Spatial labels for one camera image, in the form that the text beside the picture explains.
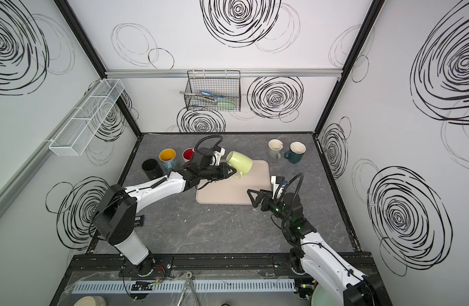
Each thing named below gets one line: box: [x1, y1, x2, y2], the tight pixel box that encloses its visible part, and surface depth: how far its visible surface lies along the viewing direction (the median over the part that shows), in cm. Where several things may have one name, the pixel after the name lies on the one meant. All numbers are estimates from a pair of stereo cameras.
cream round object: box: [73, 295, 108, 306], surface depth 63 cm
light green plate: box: [310, 283, 341, 306], surface depth 67 cm
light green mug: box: [225, 150, 253, 180], surface depth 85 cm
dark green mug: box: [284, 140, 307, 164], surface depth 102 cm
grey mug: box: [267, 137, 285, 160], surface depth 105 cm
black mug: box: [141, 158, 164, 180], surface depth 96 cm
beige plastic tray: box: [195, 159, 272, 205], surface depth 93 cm
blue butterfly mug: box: [158, 147, 178, 171], surface depth 98 cm
